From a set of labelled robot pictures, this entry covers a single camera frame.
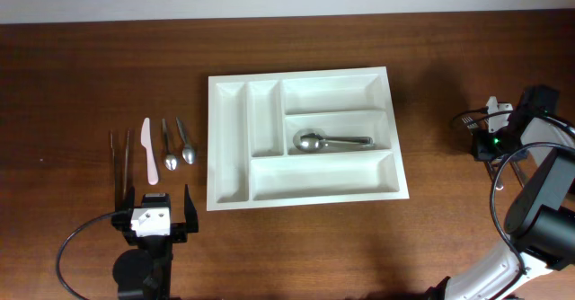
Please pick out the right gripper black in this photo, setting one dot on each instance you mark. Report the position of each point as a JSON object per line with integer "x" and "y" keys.
{"x": 483, "y": 146}

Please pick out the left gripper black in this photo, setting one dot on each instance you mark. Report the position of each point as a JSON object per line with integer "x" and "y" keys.
{"x": 178, "y": 233}

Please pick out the metal fork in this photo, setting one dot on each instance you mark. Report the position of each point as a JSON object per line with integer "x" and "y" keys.
{"x": 491, "y": 171}
{"x": 520, "y": 174}

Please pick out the pink plastic knife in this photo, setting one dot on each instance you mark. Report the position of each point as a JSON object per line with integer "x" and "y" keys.
{"x": 146, "y": 142}

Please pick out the small metal teaspoon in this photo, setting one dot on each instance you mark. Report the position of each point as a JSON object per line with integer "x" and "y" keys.
{"x": 188, "y": 152}
{"x": 170, "y": 160}

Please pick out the metal serrated tongs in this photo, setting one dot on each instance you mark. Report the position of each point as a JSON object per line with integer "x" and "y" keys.
{"x": 119, "y": 160}

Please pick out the large metal spoon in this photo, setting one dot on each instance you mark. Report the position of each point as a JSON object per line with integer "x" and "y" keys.
{"x": 312, "y": 146}
{"x": 328, "y": 139}

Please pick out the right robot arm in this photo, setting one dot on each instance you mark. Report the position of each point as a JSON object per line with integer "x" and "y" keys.
{"x": 537, "y": 233}

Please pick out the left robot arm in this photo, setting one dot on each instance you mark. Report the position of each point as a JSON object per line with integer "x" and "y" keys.
{"x": 145, "y": 271}

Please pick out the white plastic cutlery tray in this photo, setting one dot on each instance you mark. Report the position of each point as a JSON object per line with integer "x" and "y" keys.
{"x": 252, "y": 121}

